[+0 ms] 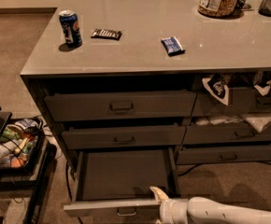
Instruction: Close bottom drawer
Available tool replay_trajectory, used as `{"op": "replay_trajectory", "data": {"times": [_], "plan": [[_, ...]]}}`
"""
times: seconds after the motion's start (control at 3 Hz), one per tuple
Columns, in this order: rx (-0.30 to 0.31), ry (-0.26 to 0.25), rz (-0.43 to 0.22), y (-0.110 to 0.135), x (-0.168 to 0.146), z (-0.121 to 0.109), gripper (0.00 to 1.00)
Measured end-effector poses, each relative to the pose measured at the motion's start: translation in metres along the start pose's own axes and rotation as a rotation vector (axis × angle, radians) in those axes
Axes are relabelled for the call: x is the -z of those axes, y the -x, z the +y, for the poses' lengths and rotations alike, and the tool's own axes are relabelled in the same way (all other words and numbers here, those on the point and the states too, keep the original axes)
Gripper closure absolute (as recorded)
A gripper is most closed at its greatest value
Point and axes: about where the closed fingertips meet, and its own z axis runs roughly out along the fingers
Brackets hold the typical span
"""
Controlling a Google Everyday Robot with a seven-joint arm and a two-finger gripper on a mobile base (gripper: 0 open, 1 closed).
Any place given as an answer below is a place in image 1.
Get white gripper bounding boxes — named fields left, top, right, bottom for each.
left=150, top=186, right=188, bottom=224

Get blue snack packet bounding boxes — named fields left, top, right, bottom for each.
left=161, top=36, right=185, bottom=56

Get clear plastic bags in drawer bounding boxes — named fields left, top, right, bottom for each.
left=193, top=113, right=271, bottom=133

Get grey drawer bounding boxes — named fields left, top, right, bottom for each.
left=44, top=91, right=196, bottom=121
left=62, top=124, right=185, bottom=149
left=176, top=145, right=271, bottom=165
left=183, top=123, right=271, bottom=145
left=64, top=147, right=180, bottom=217
left=192, top=88, right=271, bottom=117

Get grey drawer cabinet counter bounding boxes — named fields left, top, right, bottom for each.
left=21, top=0, right=271, bottom=165

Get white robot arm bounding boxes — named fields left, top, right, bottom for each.
left=150, top=187, right=271, bottom=224

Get large clear snack jar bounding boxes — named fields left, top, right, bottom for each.
left=198, top=0, right=237, bottom=18

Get dark striped snack bar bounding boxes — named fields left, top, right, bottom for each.
left=91, top=29, right=122, bottom=40

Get black side cart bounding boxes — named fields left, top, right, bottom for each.
left=0, top=106, right=56, bottom=224

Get blue Pepsi soda can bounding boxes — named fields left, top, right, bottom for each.
left=59, top=10, right=82, bottom=48

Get black bin of trash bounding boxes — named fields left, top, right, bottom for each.
left=0, top=118, right=44, bottom=170

